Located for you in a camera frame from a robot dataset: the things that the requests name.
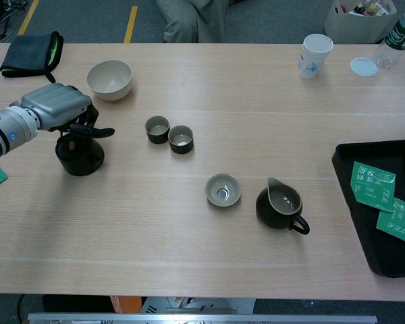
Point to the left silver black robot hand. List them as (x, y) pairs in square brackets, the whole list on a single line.
[(57, 104)]

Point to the black cast iron teapot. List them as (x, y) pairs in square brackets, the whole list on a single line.
[(81, 165)]

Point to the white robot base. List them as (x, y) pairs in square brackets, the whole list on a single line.
[(222, 305)]

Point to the dark tea cup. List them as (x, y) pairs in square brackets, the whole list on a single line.
[(157, 135), (180, 147)]

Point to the cream ceramic bowl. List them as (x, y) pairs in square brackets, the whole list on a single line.
[(109, 81)]

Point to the grey cloth with green trim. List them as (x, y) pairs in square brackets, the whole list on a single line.
[(27, 54)]

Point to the person in khaki trousers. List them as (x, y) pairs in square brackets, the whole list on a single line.
[(189, 20)]

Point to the wide grey tea bowl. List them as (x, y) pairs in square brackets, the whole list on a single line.
[(215, 189)]

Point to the orange object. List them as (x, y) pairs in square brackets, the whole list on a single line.
[(121, 303)]

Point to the white paper cup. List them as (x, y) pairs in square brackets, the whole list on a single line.
[(312, 60)]

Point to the white bag with items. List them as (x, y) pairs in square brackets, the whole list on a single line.
[(351, 27)]

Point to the white round lid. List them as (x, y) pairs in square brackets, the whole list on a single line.
[(364, 67)]

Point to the clear bottle with green label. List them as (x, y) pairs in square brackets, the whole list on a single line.
[(400, 33)]

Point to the black plastic tray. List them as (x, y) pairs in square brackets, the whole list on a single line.
[(391, 249)]

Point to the aluminium profile rail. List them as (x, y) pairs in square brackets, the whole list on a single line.
[(189, 319)]

